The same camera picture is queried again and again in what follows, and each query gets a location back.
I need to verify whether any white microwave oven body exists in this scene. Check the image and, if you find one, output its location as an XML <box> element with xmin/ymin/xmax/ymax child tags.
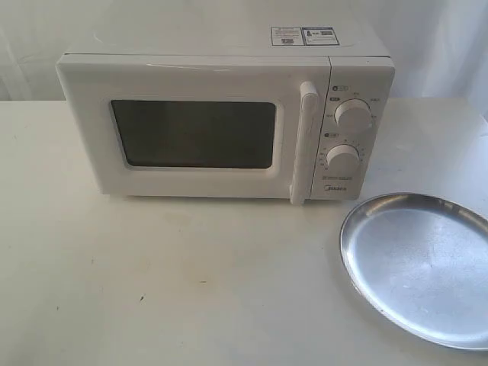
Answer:
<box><xmin>61</xmin><ymin>27</ymin><xmax>394</xmax><ymax>202</ymax></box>

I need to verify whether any white printed warning label sticker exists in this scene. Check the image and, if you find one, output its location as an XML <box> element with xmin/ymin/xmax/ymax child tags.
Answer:
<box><xmin>271</xmin><ymin>27</ymin><xmax>340</xmax><ymax>47</ymax></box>

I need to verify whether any lower white control knob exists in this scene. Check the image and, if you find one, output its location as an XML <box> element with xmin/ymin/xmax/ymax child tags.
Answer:
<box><xmin>326</xmin><ymin>144</ymin><xmax>360</xmax><ymax>174</ymax></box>

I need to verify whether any white control knob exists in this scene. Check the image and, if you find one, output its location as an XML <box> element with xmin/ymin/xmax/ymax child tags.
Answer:
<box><xmin>326</xmin><ymin>144</ymin><xmax>360</xmax><ymax>174</ymax></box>
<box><xmin>334</xmin><ymin>98</ymin><xmax>372</xmax><ymax>131</ymax></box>

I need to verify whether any upper white control knob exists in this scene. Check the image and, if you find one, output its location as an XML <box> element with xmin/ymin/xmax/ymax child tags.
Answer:
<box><xmin>334</xmin><ymin>98</ymin><xmax>372</xmax><ymax>131</ymax></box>

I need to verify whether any round steel tray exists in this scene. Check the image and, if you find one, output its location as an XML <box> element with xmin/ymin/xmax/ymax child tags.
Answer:
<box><xmin>339</xmin><ymin>193</ymin><xmax>487</xmax><ymax>350</ymax></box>

